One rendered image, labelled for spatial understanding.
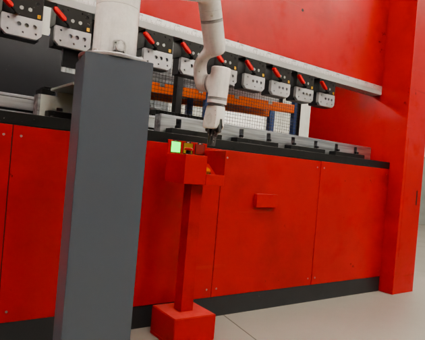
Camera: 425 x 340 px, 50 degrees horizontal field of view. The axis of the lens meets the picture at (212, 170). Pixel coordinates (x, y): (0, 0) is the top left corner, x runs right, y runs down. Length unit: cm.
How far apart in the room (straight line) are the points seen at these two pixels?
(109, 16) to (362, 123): 247
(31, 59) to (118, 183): 142
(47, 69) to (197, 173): 107
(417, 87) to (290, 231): 139
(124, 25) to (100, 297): 72
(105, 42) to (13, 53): 127
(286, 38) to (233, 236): 117
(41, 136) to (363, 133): 233
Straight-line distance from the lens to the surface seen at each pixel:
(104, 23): 130
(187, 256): 194
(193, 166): 184
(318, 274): 284
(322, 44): 295
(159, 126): 218
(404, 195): 328
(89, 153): 120
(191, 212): 192
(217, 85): 192
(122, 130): 122
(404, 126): 328
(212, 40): 187
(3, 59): 250
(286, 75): 269
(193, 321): 195
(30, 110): 221
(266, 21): 264
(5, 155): 180
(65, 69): 204
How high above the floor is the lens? 73
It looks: level
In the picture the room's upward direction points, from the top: 5 degrees clockwise
